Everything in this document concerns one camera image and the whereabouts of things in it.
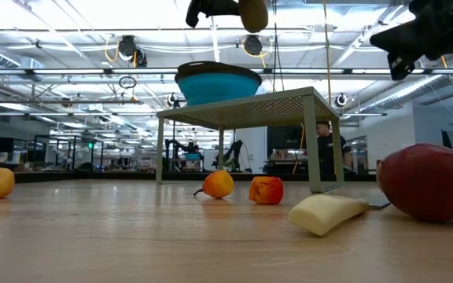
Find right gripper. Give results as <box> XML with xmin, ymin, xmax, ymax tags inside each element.
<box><xmin>370</xmin><ymin>0</ymin><xmax>453</xmax><ymax>60</ymax></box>

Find brown-green kiwi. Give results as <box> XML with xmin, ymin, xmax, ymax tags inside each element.
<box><xmin>237</xmin><ymin>0</ymin><xmax>270</xmax><ymax>34</ymax></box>

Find blue collapsible bowl grey rim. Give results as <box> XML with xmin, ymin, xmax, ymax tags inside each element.
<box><xmin>174</xmin><ymin>61</ymin><xmax>263</xmax><ymax>107</ymax></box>

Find large dark red fruit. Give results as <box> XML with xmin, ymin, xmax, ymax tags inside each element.
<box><xmin>376</xmin><ymin>143</ymin><xmax>453</xmax><ymax>228</ymax></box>

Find green perforated metal stand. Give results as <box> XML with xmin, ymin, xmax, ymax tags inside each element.
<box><xmin>155</xmin><ymin>86</ymin><xmax>345</xmax><ymax>194</ymax></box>

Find person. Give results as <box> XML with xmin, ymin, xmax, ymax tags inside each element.
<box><xmin>315</xmin><ymin>120</ymin><xmax>353</xmax><ymax>176</ymax></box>

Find small orange pepper with stem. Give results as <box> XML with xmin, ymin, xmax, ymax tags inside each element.
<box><xmin>193</xmin><ymin>170</ymin><xmax>235</xmax><ymax>200</ymax></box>

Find crumpled red-orange pepper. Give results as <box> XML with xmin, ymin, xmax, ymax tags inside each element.
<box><xmin>249</xmin><ymin>176</ymin><xmax>285</xmax><ymax>207</ymax></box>

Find black hanging cables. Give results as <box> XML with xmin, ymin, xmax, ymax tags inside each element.
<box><xmin>271</xmin><ymin>0</ymin><xmax>285</xmax><ymax>94</ymax></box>

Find black coiled cable loop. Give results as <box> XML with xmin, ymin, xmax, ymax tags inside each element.
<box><xmin>118</xmin><ymin>75</ymin><xmax>138</xmax><ymax>90</ymax></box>

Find thin yellow cable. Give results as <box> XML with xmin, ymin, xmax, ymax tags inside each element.
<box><xmin>291</xmin><ymin>123</ymin><xmax>305</xmax><ymax>176</ymax></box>

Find black aluminium rig frame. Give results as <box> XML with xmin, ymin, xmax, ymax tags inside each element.
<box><xmin>13</xmin><ymin>171</ymin><xmax>378</xmax><ymax>184</ymax></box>

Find knife with cream handle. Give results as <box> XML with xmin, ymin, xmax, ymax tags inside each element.
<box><xmin>288</xmin><ymin>193</ymin><xmax>392</xmax><ymax>237</ymax></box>

